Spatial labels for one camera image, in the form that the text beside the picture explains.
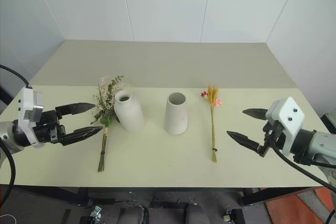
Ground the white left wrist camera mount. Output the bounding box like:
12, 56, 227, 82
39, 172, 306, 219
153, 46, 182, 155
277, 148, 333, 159
17, 86, 45, 148

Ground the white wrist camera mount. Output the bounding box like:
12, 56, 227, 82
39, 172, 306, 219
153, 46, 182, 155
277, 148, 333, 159
17, 86, 45, 148
264, 97, 306, 157

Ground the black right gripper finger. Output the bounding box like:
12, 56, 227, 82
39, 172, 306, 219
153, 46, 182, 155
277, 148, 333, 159
242, 108, 269, 121
226, 130, 261, 154

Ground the white bottle-shaped vase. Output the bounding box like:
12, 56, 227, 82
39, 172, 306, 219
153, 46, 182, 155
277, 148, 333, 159
113, 90, 145, 133

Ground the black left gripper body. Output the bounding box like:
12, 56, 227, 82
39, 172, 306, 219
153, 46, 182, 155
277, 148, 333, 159
33, 110, 67, 145

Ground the blue object beside table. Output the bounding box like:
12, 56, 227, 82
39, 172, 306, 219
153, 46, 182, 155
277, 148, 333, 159
0, 82, 14, 116

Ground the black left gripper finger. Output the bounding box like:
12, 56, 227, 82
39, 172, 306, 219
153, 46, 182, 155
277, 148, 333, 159
55, 102, 97, 120
61, 126, 106, 147

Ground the green and white dried bouquet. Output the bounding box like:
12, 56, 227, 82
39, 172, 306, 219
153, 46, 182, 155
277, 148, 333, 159
90, 74, 133, 173

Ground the orange floor mat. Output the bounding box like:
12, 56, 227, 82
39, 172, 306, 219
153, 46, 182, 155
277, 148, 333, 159
264, 186, 336, 224

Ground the yellow wheat and pink bouquet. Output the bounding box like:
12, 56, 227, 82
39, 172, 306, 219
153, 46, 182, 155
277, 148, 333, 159
201, 84, 224, 163

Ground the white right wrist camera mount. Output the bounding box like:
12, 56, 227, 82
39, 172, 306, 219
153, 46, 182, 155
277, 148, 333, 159
264, 97, 306, 157

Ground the black table frame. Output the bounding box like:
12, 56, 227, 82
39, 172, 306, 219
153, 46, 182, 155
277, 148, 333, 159
0, 185, 317, 207

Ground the caster wheel with metal bracket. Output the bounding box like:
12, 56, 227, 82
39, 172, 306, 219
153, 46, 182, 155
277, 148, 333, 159
222, 209, 237, 222
89, 205, 103, 219

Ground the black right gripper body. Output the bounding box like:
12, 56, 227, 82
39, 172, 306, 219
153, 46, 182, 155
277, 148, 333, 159
258, 120, 287, 158

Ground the white conical vase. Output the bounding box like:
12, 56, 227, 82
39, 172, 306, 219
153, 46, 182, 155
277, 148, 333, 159
164, 92, 188, 136

